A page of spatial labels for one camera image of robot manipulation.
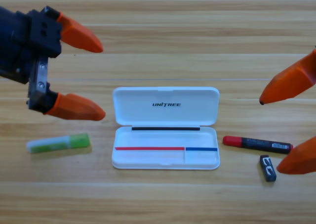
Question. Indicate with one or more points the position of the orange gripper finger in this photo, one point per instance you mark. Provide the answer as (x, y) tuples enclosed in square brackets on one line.
[(76, 107), (291, 83), (301, 159), (79, 37)]

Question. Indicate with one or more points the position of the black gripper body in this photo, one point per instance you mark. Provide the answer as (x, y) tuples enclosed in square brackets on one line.
[(37, 36)]

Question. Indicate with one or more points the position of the black eraser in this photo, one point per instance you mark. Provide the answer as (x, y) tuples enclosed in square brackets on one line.
[(267, 168)]

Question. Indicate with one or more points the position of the green and white highlighter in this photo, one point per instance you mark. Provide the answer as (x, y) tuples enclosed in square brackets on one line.
[(59, 143)]

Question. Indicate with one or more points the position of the red and black whiteboard marker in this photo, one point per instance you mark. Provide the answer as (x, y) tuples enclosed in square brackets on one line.
[(256, 143)]

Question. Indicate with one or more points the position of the white Unitree pencil case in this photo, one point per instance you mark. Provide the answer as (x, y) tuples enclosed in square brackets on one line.
[(165, 110)]

